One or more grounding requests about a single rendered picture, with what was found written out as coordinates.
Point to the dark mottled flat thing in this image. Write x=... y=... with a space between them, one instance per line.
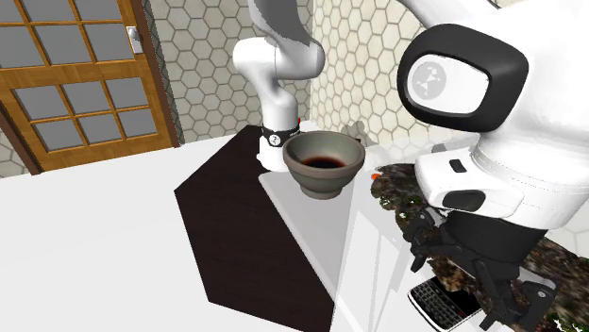
x=395 y=191

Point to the wooden door with glass panes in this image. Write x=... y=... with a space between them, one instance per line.
x=92 y=70

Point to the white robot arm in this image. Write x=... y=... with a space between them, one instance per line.
x=552 y=92

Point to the black keypad phone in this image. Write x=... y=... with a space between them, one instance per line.
x=437 y=303

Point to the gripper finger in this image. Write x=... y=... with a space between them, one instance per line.
x=425 y=239
x=536 y=305

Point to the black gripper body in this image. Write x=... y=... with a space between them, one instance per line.
x=497 y=241

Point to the grey bowl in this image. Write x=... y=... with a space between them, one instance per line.
x=322 y=184

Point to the dark robot stand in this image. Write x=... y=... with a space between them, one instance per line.
x=239 y=230

